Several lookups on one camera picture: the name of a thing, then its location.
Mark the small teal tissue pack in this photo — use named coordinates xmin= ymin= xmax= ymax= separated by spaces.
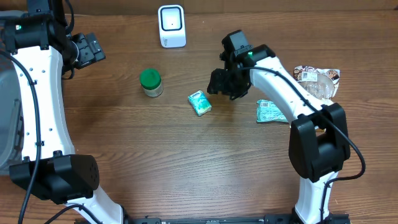
xmin=188 ymin=90 xmax=212 ymax=116

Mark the teal wet wipes pack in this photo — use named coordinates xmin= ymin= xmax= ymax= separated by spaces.
xmin=256 ymin=100 xmax=288 ymax=123

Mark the green lid jar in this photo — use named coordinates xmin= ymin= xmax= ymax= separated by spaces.
xmin=139 ymin=68 xmax=164 ymax=98

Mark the brown bread snack bag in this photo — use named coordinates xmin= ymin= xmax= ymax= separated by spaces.
xmin=293 ymin=65 xmax=340 ymax=100

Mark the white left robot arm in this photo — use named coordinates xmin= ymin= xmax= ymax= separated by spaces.
xmin=1 ymin=0 xmax=128 ymax=223

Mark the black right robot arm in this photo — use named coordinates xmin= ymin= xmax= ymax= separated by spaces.
xmin=207 ymin=30 xmax=350 ymax=223

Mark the white barcode scanner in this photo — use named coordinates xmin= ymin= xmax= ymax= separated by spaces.
xmin=158 ymin=4 xmax=187 ymax=49

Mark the grey plastic basket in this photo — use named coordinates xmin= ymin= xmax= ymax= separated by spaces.
xmin=1 ymin=56 xmax=24 ymax=176

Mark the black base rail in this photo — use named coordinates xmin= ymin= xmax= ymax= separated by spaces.
xmin=74 ymin=214 xmax=352 ymax=224

